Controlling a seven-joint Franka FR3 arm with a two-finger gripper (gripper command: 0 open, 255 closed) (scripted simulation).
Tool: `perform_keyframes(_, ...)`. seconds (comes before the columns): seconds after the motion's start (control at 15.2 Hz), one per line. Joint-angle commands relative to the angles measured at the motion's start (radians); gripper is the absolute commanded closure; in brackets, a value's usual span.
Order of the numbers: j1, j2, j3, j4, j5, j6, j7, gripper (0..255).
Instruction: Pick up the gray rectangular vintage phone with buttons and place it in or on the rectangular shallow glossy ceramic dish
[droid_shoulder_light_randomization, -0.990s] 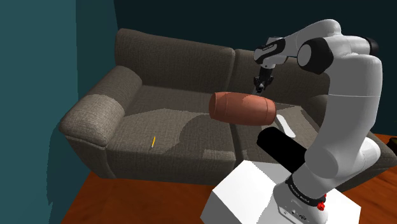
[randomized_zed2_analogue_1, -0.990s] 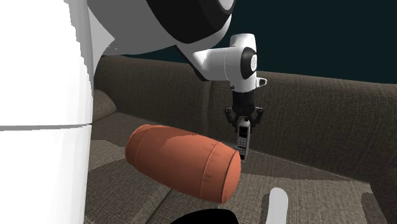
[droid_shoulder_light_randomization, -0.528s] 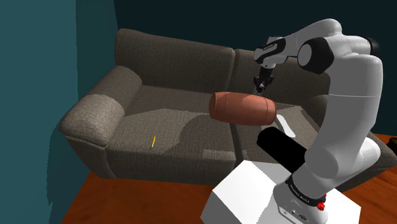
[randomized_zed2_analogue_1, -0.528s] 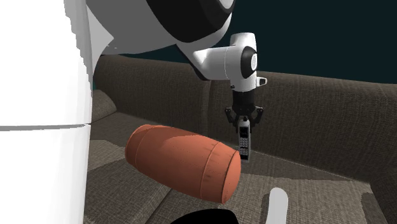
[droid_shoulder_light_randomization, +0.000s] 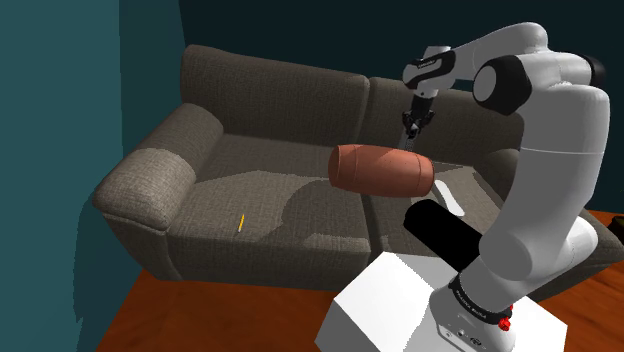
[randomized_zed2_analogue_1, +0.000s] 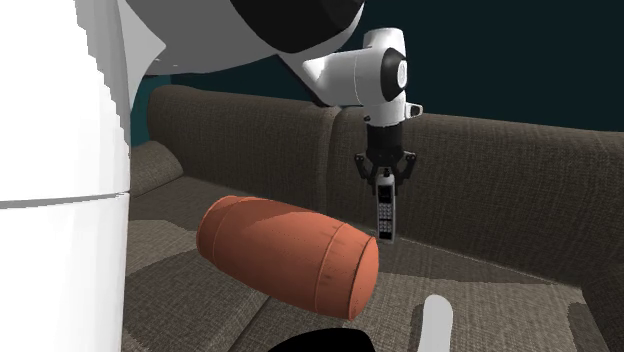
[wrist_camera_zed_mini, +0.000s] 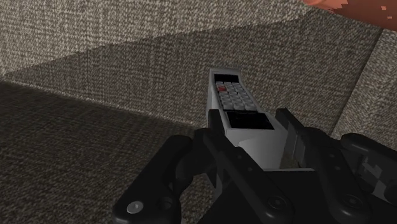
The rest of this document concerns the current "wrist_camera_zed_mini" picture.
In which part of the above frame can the white remote control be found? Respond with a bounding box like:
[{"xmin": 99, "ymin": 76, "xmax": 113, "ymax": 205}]
[{"xmin": 205, "ymin": 68, "xmax": 289, "ymax": 199}]

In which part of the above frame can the grey fabric sofa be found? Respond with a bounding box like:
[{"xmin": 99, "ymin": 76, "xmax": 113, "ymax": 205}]
[{"xmin": 0, "ymin": 0, "xmax": 397, "ymax": 224}]

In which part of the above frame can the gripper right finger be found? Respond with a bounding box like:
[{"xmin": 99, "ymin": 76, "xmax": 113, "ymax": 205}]
[{"xmin": 274, "ymin": 107, "xmax": 397, "ymax": 224}]

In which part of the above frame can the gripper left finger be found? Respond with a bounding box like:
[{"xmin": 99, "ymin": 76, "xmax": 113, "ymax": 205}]
[{"xmin": 112, "ymin": 108, "xmax": 295, "ymax": 224}]

